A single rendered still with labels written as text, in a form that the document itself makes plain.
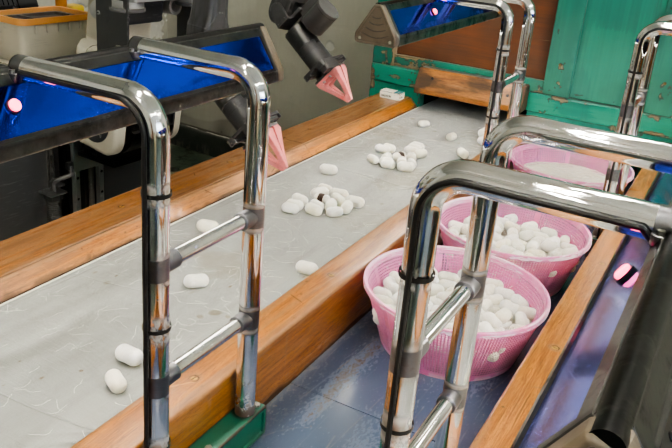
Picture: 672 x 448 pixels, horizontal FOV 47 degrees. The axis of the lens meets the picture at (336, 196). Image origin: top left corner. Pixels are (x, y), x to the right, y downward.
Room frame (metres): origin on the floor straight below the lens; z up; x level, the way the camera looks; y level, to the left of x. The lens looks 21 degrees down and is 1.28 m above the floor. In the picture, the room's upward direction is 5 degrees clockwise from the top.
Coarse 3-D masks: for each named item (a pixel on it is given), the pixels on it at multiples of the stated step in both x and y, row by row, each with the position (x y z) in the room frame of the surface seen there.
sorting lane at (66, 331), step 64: (384, 128) 1.88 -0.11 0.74; (448, 128) 1.93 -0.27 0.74; (384, 192) 1.43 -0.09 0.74; (128, 256) 1.06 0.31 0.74; (320, 256) 1.12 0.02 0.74; (0, 320) 0.85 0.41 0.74; (64, 320) 0.86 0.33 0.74; (128, 320) 0.88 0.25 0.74; (192, 320) 0.89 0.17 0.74; (0, 384) 0.72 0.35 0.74; (64, 384) 0.73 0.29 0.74; (128, 384) 0.74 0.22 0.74
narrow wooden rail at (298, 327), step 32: (384, 224) 1.21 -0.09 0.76; (352, 256) 1.07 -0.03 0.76; (320, 288) 0.96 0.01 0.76; (352, 288) 1.01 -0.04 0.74; (288, 320) 0.87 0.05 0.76; (320, 320) 0.93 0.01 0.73; (352, 320) 1.02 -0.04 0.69; (224, 352) 0.78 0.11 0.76; (288, 352) 0.85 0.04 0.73; (320, 352) 0.93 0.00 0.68; (192, 384) 0.72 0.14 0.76; (224, 384) 0.73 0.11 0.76; (256, 384) 0.79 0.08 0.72; (288, 384) 0.86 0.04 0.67; (128, 416) 0.65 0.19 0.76; (192, 416) 0.68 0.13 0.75
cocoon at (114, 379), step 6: (108, 372) 0.73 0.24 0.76; (114, 372) 0.73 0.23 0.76; (120, 372) 0.74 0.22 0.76; (108, 378) 0.73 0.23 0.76; (114, 378) 0.72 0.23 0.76; (120, 378) 0.72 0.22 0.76; (108, 384) 0.72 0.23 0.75; (114, 384) 0.72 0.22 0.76; (120, 384) 0.72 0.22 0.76; (126, 384) 0.72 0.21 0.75; (114, 390) 0.71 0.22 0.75; (120, 390) 0.72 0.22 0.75
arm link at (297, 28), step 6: (300, 18) 1.73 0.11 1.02; (294, 24) 1.76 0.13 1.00; (300, 24) 1.74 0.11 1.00; (294, 30) 1.73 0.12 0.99; (300, 30) 1.73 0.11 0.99; (306, 30) 1.73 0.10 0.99; (288, 36) 1.73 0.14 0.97; (294, 36) 1.72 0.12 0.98; (300, 36) 1.72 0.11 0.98; (306, 36) 1.72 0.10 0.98; (312, 36) 1.73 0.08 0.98; (294, 42) 1.72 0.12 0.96; (300, 42) 1.72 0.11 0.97; (306, 42) 1.71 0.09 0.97; (294, 48) 1.73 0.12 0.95; (300, 48) 1.72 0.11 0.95
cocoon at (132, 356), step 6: (120, 348) 0.78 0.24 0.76; (126, 348) 0.78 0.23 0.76; (132, 348) 0.78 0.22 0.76; (120, 354) 0.78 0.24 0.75; (126, 354) 0.77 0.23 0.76; (132, 354) 0.77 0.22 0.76; (138, 354) 0.77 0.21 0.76; (120, 360) 0.78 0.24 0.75; (126, 360) 0.77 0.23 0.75; (132, 360) 0.77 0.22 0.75; (138, 360) 0.77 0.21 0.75
